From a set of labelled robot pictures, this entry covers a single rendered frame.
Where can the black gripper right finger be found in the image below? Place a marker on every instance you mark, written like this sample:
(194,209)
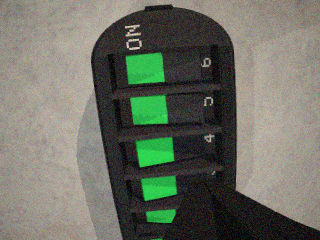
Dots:
(239,218)

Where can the dark grey controller unit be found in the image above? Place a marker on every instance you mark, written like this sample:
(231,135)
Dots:
(165,91)

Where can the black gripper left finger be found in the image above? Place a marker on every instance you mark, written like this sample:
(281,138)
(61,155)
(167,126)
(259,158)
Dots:
(194,219)

